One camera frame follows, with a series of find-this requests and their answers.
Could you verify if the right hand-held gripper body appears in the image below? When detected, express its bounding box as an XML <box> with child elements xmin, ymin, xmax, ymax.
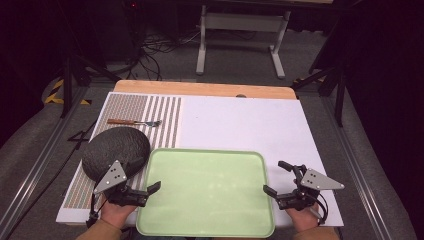
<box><xmin>278</xmin><ymin>164</ymin><xmax>346</xmax><ymax>212</ymax></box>

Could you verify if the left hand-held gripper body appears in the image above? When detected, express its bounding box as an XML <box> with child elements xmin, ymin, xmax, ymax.
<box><xmin>93</xmin><ymin>159</ymin><xmax>150</xmax><ymax>208</ymax></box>

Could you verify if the dark textured round plate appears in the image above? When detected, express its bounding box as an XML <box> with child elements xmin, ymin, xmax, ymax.
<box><xmin>81</xmin><ymin>126</ymin><xmax>151</xmax><ymax>183</ymax></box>

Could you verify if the light green tray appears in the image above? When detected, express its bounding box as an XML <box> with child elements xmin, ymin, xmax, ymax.
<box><xmin>135</xmin><ymin>147</ymin><xmax>277</xmax><ymax>239</ymax></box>

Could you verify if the person's left hand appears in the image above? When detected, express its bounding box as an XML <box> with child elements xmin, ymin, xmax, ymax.
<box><xmin>99</xmin><ymin>196</ymin><xmax>138</xmax><ymax>230</ymax></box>

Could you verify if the person's right hand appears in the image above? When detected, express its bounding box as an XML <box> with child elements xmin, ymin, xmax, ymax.
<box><xmin>285</xmin><ymin>202</ymin><xmax>323</xmax><ymax>234</ymax></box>

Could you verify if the striped placemat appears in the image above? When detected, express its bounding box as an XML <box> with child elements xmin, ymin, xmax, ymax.
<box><xmin>62</xmin><ymin>93</ymin><xmax>183</xmax><ymax>211</ymax></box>

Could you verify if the white table cover board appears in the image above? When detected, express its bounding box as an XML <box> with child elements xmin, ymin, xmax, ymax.
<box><xmin>55</xmin><ymin>91</ymin><xmax>345</xmax><ymax>228</ymax></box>

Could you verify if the black tripod stand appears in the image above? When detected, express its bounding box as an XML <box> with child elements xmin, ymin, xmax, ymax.
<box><xmin>59</xmin><ymin>53</ymin><xmax>123</xmax><ymax>120</ymax></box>
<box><xmin>290</xmin><ymin>61</ymin><xmax>348</xmax><ymax>128</ymax></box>

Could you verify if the yellow black hazard tape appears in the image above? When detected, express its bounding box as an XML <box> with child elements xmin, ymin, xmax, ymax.
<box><xmin>43</xmin><ymin>78</ymin><xmax>93</xmax><ymax>106</ymax></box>

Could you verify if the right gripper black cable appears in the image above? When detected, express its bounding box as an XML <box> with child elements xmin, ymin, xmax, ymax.
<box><xmin>309</xmin><ymin>192</ymin><xmax>330</xmax><ymax>226</ymax></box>

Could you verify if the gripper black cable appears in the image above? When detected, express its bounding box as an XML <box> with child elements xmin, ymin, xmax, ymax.
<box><xmin>309</xmin><ymin>192</ymin><xmax>330</xmax><ymax>226</ymax></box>
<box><xmin>85</xmin><ymin>193</ymin><xmax>102</xmax><ymax>230</ymax></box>

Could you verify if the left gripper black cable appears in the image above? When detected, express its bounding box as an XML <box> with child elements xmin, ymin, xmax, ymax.
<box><xmin>85</xmin><ymin>193</ymin><xmax>102</xmax><ymax>230</ymax></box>

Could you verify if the fork with wooden handle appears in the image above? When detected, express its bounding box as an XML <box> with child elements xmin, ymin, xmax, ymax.
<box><xmin>106</xmin><ymin>118</ymin><xmax>163</xmax><ymax>128</ymax></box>

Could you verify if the aluminium floor rail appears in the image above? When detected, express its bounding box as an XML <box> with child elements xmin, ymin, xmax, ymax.
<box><xmin>320</xmin><ymin>95</ymin><xmax>396</xmax><ymax>240</ymax></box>
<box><xmin>0</xmin><ymin>84</ymin><xmax>89</xmax><ymax>238</ymax></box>

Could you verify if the bundle of black floor cables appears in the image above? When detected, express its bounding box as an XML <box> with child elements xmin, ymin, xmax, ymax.
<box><xmin>128</xmin><ymin>28</ymin><xmax>203</xmax><ymax>82</ymax></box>

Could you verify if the white metal desk frame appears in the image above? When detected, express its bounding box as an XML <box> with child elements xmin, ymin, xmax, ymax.
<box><xmin>195</xmin><ymin>4</ymin><xmax>292</xmax><ymax>80</ymax></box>

